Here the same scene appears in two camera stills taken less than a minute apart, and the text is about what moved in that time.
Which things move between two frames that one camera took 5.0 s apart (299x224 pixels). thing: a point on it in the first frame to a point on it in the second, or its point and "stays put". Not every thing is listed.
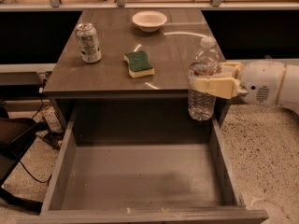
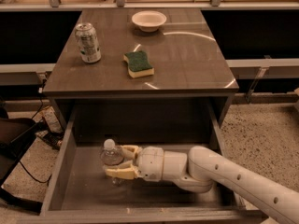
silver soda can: (88, 40) stays put
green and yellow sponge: (138, 64) stays put
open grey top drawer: (142, 167) stays put
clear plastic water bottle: (201, 104) to (111, 155)
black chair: (16, 135) stays put
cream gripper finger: (231, 69) to (129, 151)
